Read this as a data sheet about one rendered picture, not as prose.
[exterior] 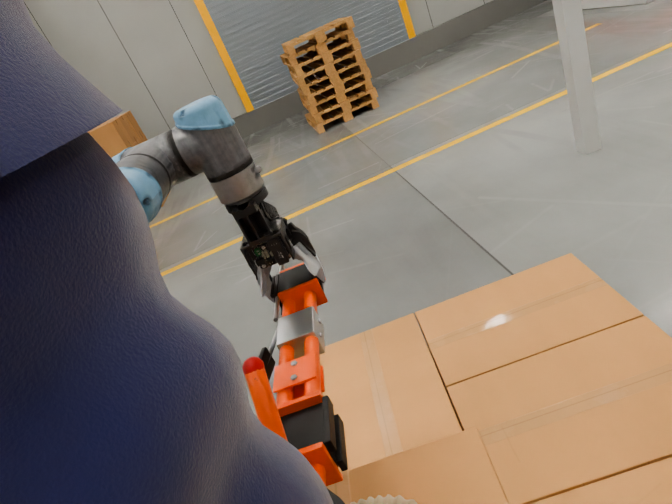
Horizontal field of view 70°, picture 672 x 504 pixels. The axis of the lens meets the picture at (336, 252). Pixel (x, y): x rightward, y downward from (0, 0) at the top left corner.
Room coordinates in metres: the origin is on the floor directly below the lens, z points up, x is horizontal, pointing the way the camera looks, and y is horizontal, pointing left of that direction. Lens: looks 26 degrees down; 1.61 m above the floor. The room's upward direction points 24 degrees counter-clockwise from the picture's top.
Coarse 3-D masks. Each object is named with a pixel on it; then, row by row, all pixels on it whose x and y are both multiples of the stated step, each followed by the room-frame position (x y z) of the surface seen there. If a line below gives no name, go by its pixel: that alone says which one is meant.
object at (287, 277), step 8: (304, 264) 0.78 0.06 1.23; (280, 272) 0.80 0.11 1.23; (288, 272) 0.78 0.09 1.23; (296, 272) 0.77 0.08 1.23; (304, 272) 0.75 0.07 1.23; (280, 280) 0.77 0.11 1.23; (288, 280) 0.75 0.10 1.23; (296, 280) 0.74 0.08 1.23; (304, 280) 0.73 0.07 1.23; (312, 280) 0.71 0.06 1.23; (280, 288) 0.74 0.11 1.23; (288, 288) 0.73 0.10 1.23; (296, 288) 0.72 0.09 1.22; (304, 288) 0.71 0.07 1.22; (312, 288) 0.71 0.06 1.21; (320, 288) 0.71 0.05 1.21; (280, 296) 0.72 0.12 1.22; (288, 296) 0.72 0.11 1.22; (296, 296) 0.72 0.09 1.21; (320, 296) 0.71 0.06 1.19; (296, 304) 0.72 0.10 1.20; (320, 304) 0.71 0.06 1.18
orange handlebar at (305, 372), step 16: (288, 304) 0.70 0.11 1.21; (304, 304) 0.68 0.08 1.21; (288, 352) 0.57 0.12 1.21; (304, 352) 0.56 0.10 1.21; (288, 368) 0.53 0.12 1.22; (304, 368) 0.52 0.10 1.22; (320, 368) 0.53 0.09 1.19; (288, 384) 0.50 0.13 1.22; (304, 384) 0.52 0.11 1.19; (320, 384) 0.49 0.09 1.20; (288, 400) 0.48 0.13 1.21; (320, 464) 0.37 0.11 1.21
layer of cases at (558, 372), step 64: (448, 320) 1.32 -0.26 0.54; (512, 320) 1.18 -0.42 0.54; (576, 320) 1.07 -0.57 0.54; (640, 320) 0.97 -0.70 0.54; (384, 384) 1.16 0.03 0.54; (448, 384) 1.05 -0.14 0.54; (512, 384) 0.95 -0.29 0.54; (576, 384) 0.87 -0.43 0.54; (640, 384) 0.79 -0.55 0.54; (384, 448) 0.93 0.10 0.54; (512, 448) 0.77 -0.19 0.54; (576, 448) 0.71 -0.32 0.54; (640, 448) 0.65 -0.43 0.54
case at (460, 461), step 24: (408, 456) 0.44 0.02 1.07; (432, 456) 0.42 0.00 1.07; (456, 456) 0.41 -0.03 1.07; (480, 456) 0.40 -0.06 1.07; (360, 480) 0.44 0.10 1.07; (384, 480) 0.42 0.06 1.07; (408, 480) 0.41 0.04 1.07; (432, 480) 0.39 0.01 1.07; (456, 480) 0.38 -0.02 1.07; (480, 480) 0.37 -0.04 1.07
